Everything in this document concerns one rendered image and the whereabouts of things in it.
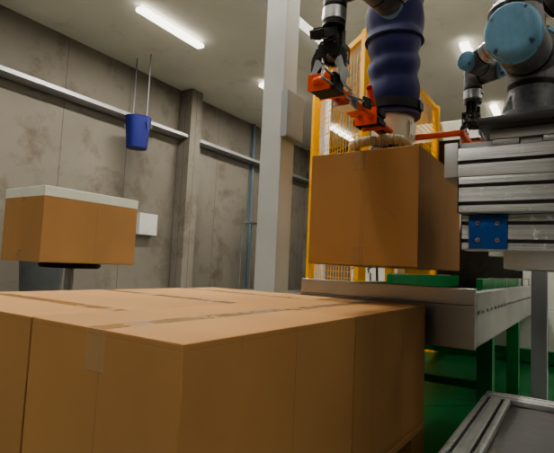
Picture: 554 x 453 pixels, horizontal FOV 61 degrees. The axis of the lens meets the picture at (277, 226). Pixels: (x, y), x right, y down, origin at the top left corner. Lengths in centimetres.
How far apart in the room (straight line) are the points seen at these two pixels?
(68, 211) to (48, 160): 492
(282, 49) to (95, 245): 169
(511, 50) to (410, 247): 67
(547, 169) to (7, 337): 122
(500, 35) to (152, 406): 103
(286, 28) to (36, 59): 519
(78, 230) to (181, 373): 216
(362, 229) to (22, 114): 645
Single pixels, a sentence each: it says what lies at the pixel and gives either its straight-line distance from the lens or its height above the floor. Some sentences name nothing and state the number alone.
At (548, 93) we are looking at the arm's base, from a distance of 132.
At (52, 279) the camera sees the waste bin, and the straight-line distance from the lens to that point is 668.
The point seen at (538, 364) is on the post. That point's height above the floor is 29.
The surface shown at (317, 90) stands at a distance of 144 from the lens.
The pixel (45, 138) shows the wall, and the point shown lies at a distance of 771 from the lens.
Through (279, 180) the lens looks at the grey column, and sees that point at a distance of 297.
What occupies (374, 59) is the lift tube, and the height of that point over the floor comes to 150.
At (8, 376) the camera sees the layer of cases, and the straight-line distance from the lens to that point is 109.
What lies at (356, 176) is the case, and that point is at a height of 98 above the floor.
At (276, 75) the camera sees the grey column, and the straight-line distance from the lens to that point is 320.
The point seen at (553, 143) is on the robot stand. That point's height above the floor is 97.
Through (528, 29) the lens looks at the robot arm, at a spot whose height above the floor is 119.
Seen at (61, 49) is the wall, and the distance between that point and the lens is 819.
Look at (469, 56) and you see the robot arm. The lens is 208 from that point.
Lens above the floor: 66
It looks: 5 degrees up
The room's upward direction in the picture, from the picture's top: 3 degrees clockwise
